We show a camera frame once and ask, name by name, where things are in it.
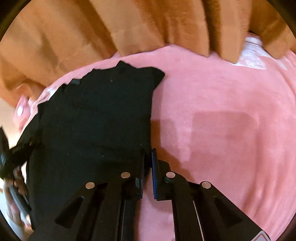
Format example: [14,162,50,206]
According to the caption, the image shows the pink plush pillow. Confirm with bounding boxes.
[13,95,32,132]

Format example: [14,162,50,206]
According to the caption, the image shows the orange curtain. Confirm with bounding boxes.
[1,1,295,106]

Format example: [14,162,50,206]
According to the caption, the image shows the pink fleece blanket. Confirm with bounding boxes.
[14,32,296,241]

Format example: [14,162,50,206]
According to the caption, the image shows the black small garment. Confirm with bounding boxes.
[18,61,165,228]

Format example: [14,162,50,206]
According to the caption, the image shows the person's left hand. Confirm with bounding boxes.
[1,167,28,236]

